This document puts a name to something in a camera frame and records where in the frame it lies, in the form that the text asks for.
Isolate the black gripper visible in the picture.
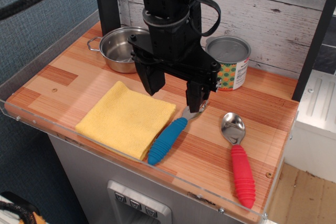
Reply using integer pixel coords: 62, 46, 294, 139
128, 18, 220, 113

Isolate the silver pot with handles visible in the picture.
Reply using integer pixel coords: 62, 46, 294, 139
87, 27, 149, 73

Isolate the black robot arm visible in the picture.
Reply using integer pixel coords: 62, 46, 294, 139
128, 0, 221, 112

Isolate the yellow folded cloth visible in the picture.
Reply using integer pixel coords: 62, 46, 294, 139
75, 81, 176, 161

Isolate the patterned tin can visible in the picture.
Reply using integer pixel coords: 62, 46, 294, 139
205, 36, 251, 91

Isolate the grey toy kitchen cabinet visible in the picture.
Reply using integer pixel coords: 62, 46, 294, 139
49, 135, 244, 223

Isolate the clear acrylic edge guard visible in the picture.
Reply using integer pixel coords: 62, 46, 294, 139
1, 13, 298, 223

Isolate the orange object bottom left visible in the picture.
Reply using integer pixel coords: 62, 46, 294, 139
33, 212, 48, 224

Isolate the fork with blue handle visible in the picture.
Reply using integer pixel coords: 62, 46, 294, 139
148, 100, 208, 165

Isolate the spoon with red handle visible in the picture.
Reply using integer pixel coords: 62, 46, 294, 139
221, 112, 256, 209

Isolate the black vertical post left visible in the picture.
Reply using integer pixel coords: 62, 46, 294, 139
97, 0, 121, 35

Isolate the black vertical post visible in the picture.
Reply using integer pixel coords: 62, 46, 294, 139
97, 0, 121, 35
292, 0, 335, 102

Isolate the black vertical post right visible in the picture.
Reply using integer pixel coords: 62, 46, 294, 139
292, 0, 335, 102

